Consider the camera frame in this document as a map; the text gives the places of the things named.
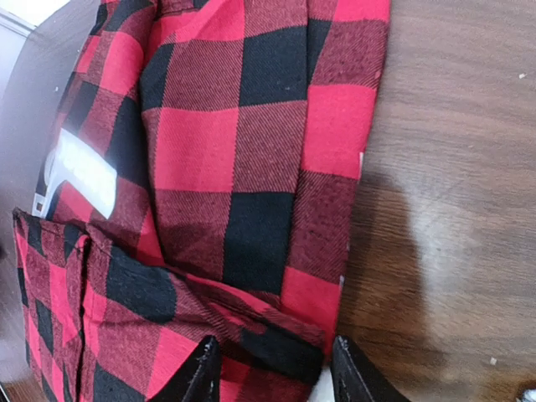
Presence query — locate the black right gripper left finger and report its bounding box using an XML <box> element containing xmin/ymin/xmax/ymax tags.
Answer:
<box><xmin>152</xmin><ymin>336</ymin><xmax>222</xmax><ymax>402</ymax></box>

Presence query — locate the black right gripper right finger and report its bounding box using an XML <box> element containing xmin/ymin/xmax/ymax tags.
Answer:
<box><xmin>332</xmin><ymin>335</ymin><xmax>410</xmax><ymax>402</ymax></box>

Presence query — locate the red black plaid shirt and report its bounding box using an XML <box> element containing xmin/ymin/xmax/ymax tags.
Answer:
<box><xmin>13</xmin><ymin>1</ymin><xmax>390</xmax><ymax>401</ymax></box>

